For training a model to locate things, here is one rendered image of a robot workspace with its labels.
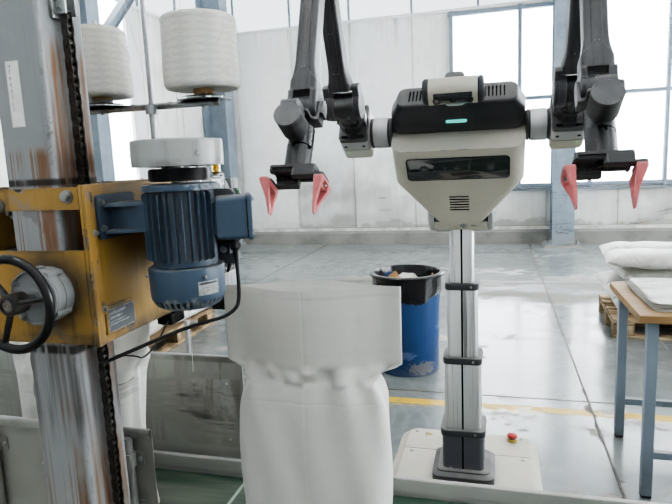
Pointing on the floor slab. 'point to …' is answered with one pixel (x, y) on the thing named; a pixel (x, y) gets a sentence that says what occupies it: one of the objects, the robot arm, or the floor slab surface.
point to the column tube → (19, 155)
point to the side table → (627, 300)
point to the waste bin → (416, 316)
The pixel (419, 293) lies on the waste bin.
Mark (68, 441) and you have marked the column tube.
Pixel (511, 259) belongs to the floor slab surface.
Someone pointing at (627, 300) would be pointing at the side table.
